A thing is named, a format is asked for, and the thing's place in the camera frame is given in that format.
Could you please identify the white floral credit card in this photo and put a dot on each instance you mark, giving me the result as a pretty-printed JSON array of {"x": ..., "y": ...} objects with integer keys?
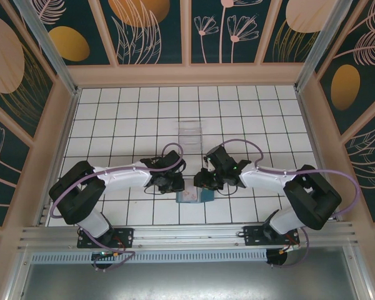
[{"x": 189, "y": 195}]

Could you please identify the blue folding card holder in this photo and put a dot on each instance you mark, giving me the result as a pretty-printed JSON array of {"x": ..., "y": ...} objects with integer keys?
[{"x": 207, "y": 195}]

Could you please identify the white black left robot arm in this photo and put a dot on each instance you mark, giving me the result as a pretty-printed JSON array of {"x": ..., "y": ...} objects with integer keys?
[{"x": 125, "y": 181}]

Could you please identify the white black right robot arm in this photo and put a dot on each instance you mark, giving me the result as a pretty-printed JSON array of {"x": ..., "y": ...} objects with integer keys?
[{"x": 262, "y": 179}]

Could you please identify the clear acrylic card stand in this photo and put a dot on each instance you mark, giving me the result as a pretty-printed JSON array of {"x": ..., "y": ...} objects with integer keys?
[{"x": 190, "y": 137}]

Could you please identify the grey metal sheet shelf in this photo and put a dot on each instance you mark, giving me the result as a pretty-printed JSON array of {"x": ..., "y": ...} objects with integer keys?
[{"x": 187, "y": 281}]

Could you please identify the teal panel pink flowers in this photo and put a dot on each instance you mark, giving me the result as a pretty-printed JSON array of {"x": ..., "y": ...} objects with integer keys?
[{"x": 225, "y": 47}]

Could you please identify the teal panel fern orange oval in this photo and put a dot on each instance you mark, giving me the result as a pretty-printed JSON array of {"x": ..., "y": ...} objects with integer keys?
[{"x": 345, "y": 87}]

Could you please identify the teal panel single flower outline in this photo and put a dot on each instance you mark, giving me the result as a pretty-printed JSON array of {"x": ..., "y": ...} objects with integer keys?
[{"x": 6, "y": 175}]

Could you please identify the teal panel feathers orange circle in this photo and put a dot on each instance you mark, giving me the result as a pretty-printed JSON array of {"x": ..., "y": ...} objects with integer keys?
[{"x": 137, "y": 15}]

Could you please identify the teal panel small orange oval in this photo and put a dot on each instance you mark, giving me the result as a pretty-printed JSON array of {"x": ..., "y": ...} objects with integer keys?
[{"x": 68, "y": 43}]

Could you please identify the teal panel cream circle grass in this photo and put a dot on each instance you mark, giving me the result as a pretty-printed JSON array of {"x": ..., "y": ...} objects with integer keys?
[{"x": 300, "y": 15}]

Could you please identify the teal panel huge cream disc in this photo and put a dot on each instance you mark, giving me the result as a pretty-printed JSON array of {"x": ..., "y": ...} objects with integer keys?
[{"x": 3, "y": 62}]

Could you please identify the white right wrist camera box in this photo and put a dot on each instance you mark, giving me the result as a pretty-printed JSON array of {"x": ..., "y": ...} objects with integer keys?
[{"x": 209, "y": 165}]

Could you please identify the aluminium front mounting rail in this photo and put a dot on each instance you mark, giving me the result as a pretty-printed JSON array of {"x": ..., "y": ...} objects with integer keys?
[{"x": 187, "y": 234}]

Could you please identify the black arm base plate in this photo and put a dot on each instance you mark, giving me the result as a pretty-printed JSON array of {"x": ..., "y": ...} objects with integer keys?
[
  {"x": 251, "y": 237},
  {"x": 126, "y": 237}
]

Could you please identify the aluminium side rail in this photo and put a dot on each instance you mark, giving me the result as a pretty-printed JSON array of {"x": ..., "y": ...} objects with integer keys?
[
  {"x": 67, "y": 125},
  {"x": 308, "y": 125}
]

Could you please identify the aluminium frame post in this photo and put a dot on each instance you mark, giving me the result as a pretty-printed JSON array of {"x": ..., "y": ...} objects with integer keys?
[
  {"x": 45, "y": 40},
  {"x": 327, "y": 40}
]

